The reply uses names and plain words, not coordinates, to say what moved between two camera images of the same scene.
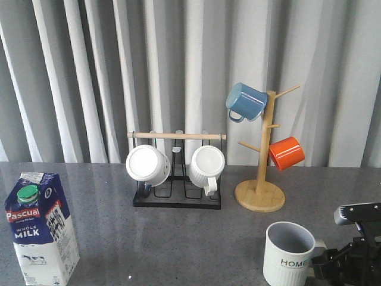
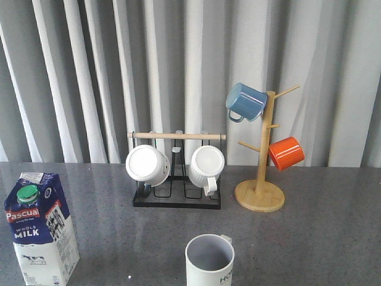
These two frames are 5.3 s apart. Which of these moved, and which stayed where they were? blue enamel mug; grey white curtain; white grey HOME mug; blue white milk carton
Moved: white grey HOME mug
Stayed: grey white curtain; blue white milk carton; blue enamel mug
